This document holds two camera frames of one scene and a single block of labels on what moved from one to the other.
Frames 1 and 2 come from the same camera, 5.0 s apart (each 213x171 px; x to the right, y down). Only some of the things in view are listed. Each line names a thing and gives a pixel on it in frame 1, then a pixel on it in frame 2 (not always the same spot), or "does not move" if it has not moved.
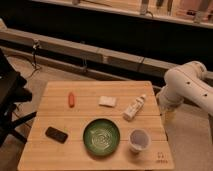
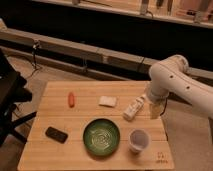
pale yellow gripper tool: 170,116 to 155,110
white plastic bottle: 132,110 does not move
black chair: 12,92 does not move
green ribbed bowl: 101,136 does not move
